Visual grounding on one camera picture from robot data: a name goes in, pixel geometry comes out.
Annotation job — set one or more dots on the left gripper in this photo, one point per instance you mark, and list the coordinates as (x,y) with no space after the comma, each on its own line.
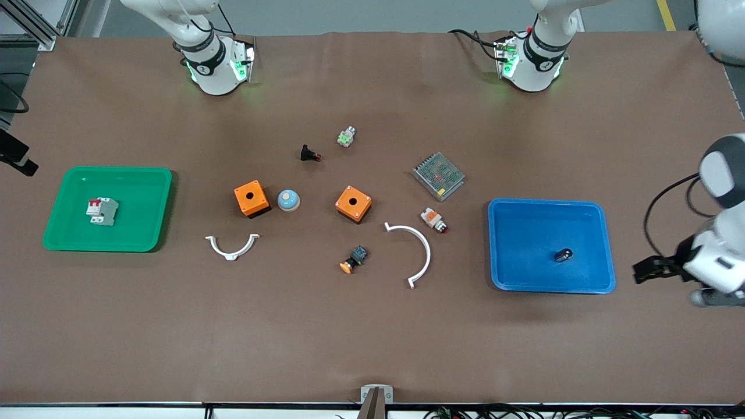
(678,256)

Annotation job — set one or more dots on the white red circuit breaker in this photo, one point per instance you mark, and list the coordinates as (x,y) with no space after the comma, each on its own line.
(103,211)

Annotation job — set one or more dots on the black cylindrical capacitor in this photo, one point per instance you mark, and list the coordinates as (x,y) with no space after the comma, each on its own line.
(563,255)

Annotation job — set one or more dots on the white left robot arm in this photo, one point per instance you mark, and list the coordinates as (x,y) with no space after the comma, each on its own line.
(535,73)

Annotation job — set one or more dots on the green plastic tray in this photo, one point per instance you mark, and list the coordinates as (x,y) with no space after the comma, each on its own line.
(134,233)

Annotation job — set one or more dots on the blue plastic tray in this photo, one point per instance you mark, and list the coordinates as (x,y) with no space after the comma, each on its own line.
(524,250)

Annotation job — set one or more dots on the orange white red indicator lamp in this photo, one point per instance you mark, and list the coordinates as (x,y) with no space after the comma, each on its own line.
(432,219)

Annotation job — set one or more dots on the orange button box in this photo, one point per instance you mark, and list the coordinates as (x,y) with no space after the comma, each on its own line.
(258,205)
(361,209)

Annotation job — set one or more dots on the metal mesh power supply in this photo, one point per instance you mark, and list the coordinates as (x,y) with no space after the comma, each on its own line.
(439,176)

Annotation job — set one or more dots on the blue dome button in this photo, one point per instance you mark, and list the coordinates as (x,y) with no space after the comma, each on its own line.
(288,200)

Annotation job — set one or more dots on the black red small button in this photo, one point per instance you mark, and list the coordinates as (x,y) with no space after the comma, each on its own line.
(307,153)

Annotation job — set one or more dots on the brown table cover mat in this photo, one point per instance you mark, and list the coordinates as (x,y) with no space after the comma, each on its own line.
(372,337)

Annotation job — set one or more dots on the orange cap push button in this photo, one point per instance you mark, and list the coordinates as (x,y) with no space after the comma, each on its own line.
(355,257)

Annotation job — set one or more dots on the aluminium frame profile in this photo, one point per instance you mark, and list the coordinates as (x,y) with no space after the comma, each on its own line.
(45,42)

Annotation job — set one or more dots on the small white curved bracket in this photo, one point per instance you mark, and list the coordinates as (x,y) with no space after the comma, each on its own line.
(231,255)

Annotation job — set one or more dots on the large white curved bracket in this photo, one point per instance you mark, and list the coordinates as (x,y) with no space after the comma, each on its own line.
(426,247)

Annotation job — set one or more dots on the grey metal table bracket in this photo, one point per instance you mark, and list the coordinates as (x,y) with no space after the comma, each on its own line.
(387,393)

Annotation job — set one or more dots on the green white switch module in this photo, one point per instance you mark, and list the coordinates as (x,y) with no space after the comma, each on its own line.
(346,137)

